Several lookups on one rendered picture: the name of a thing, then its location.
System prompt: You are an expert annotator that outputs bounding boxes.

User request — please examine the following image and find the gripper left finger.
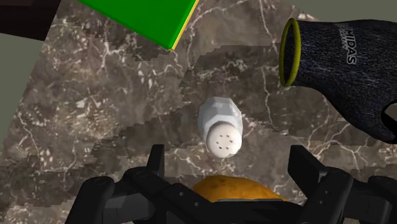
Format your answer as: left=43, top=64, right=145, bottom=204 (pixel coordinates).
left=64, top=144, right=218, bottom=224

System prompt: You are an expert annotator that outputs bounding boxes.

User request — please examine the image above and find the green book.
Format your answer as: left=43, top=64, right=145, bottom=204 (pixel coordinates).
left=76, top=0, right=200, bottom=52

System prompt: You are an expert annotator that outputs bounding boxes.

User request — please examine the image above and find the white salt shaker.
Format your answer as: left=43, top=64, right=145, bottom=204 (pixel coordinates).
left=197, top=96, right=243, bottom=158

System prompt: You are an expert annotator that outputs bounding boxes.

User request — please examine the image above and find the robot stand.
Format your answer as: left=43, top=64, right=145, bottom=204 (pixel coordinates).
left=0, top=0, right=62, bottom=42

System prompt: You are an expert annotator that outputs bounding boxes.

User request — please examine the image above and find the black work glove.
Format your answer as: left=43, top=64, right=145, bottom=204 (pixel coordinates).
left=278, top=17, right=397, bottom=144

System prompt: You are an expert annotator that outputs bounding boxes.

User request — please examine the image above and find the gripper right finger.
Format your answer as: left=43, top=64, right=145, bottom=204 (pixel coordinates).
left=287, top=144, right=397, bottom=224

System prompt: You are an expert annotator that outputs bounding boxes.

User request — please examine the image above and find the brown potato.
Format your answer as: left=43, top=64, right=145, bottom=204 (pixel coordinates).
left=193, top=175, right=288, bottom=204

